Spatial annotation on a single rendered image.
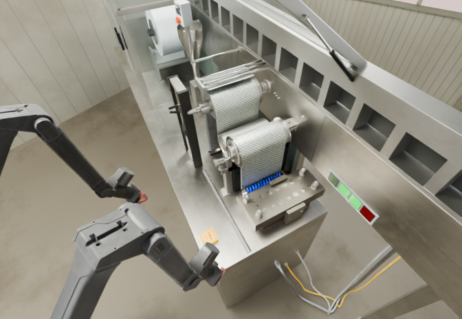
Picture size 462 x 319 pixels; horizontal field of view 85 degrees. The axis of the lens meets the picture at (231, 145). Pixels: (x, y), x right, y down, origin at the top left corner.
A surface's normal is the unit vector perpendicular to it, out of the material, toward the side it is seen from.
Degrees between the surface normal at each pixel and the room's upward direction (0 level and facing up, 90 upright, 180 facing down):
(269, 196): 0
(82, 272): 44
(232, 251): 0
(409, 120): 90
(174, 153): 0
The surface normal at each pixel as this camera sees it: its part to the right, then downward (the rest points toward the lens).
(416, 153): -0.89, 0.36
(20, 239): -0.04, -0.68
